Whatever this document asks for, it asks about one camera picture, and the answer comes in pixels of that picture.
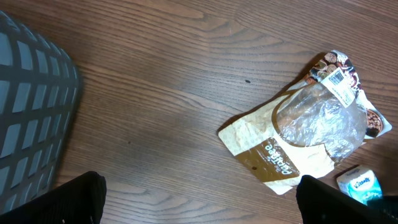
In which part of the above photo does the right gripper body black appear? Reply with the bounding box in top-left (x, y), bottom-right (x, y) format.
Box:
top-left (367, 195), bottom-right (398, 220)

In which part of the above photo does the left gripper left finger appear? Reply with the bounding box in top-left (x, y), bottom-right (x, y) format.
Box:
top-left (1, 171), bottom-right (107, 224)

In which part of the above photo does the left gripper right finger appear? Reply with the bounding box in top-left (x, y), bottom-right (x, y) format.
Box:
top-left (296, 175), bottom-right (397, 224)

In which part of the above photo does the small green white packet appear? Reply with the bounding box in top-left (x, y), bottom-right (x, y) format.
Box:
top-left (336, 166), bottom-right (383, 205)

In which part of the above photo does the brown clear snack bag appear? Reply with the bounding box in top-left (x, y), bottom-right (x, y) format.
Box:
top-left (218, 50), bottom-right (392, 195)

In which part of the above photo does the grey plastic mesh basket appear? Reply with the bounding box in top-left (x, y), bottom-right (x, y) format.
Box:
top-left (1, 12), bottom-right (82, 213)

